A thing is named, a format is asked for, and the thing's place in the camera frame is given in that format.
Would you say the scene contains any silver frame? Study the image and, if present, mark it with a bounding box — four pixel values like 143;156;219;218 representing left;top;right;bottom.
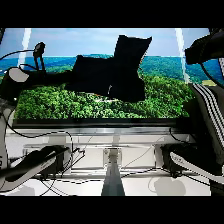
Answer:
4;125;214;197

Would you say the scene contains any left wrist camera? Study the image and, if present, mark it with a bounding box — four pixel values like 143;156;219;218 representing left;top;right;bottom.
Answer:
32;41;48;73

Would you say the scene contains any black cable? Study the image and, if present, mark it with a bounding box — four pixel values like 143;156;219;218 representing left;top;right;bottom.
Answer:
199;62;224;89
0;111;86;197
0;48;36;62

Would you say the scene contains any black white-striped garment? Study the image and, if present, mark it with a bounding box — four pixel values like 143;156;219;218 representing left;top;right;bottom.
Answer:
182;82;224;169

